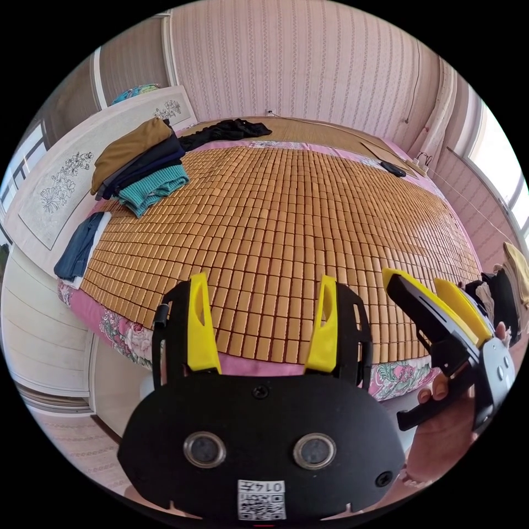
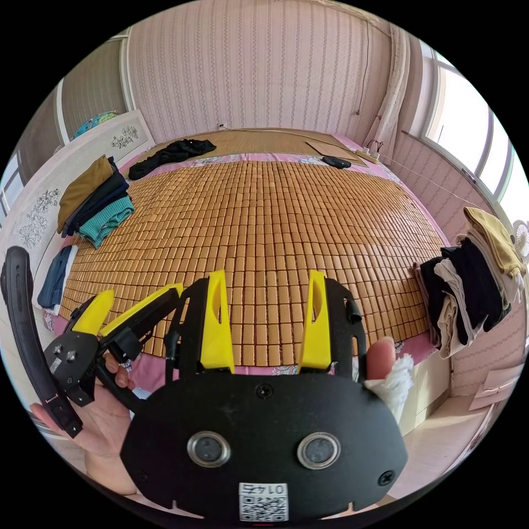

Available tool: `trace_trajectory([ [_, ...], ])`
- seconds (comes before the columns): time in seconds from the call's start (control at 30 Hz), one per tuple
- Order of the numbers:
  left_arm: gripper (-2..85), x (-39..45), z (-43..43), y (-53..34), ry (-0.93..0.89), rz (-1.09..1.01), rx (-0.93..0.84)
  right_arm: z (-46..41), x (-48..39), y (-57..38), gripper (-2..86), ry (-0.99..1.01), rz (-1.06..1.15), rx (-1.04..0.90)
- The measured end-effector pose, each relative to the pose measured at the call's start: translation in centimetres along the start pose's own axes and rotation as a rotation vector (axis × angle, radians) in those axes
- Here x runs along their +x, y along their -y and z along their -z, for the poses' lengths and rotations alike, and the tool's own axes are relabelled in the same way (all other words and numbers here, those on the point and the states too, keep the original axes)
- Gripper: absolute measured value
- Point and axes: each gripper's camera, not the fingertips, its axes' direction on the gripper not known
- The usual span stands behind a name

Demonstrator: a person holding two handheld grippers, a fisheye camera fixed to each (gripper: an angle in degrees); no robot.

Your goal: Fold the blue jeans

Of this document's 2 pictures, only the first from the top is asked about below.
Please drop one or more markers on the teal patterned bundle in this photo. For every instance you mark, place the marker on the teal patterned bundle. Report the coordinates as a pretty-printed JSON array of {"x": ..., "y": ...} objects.
[{"x": 134, "y": 94}]

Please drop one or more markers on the bed with woven bamboo mat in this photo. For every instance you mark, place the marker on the bed with woven bamboo mat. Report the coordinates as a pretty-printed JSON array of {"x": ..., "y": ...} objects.
[{"x": 268, "y": 231}]

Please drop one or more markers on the flat brown board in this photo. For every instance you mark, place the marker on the flat brown board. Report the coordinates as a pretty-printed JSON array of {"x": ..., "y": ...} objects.
[{"x": 384, "y": 153}]

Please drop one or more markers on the blue jeans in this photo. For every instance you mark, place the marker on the blue jeans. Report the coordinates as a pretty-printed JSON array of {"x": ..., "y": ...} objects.
[{"x": 78, "y": 248}]

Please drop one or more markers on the small black device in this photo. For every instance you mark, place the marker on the small black device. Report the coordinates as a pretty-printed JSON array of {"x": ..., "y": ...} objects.
[{"x": 393, "y": 168}]

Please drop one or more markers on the white power strip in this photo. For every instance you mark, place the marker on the white power strip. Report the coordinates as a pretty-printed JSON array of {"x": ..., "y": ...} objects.
[{"x": 419, "y": 164}]

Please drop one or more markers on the pile of clothes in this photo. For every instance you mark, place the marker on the pile of clothes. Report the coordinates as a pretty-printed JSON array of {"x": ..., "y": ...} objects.
[
  {"x": 510, "y": 285},
  {"x": 140, "y": 165}
]

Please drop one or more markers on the window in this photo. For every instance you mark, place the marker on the window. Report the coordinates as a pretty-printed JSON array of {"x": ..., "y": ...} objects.
[
  {"x": 502, "y": 165},
  {"x": 22, "y": 165}
]

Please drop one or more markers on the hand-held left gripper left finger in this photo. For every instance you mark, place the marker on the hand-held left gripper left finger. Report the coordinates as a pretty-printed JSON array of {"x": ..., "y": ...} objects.
[{"x": 202, "y": 330}]

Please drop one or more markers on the black garment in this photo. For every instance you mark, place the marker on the black garment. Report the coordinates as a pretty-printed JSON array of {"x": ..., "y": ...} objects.
[{"x": 223, "y": 131}]

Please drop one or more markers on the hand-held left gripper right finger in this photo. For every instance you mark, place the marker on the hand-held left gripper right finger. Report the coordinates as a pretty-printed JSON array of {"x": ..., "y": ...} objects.
[{"x": 324, "y": 339}]

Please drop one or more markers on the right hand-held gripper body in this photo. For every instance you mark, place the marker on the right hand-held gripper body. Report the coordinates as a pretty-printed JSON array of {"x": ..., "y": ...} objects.
[{"x": 430, "y": 318}]

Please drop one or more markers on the person's right hand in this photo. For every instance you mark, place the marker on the person's right hand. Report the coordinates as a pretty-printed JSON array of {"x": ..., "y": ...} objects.
[{"x": 442, "y": 438}]

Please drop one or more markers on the person's right forearm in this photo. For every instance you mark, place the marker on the person's right forearm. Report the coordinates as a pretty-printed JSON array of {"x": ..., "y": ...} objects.
[{"x": 390, "y": 495}]

